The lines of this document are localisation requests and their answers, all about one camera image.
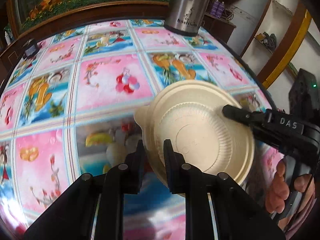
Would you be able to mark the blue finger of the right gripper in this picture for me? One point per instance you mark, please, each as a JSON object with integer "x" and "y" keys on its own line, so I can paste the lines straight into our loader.
{"x": 242, "y": 116}

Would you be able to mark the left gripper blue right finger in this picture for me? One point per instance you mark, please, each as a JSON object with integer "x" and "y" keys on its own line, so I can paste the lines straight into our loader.
{"x": 216, "y": 207}

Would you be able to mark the colourful patterned tablecloth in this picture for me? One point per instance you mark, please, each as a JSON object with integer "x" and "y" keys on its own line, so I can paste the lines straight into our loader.
{"x": 69, "y": 108}

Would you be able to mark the steel thermos flask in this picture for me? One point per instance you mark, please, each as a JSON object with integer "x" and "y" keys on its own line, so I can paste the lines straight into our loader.
{"x": 185, "y": 16}

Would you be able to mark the small beige bowl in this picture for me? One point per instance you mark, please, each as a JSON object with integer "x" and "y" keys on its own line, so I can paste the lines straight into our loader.
{"x": 189, "y": 114}

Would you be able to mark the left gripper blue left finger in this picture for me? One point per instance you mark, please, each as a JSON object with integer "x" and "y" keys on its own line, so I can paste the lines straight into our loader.
{"x": 93, "y": 206}

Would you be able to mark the purple bottles on shelf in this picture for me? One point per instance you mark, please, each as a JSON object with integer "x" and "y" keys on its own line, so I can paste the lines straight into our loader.
{"x": 217, "y": 9}

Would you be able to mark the small black device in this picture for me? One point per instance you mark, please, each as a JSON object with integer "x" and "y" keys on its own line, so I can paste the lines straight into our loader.
{"x": 30, "y": 49}

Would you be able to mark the person's right hand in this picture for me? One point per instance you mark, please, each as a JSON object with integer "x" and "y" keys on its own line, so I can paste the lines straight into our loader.
{"x": 278, "y": 192}

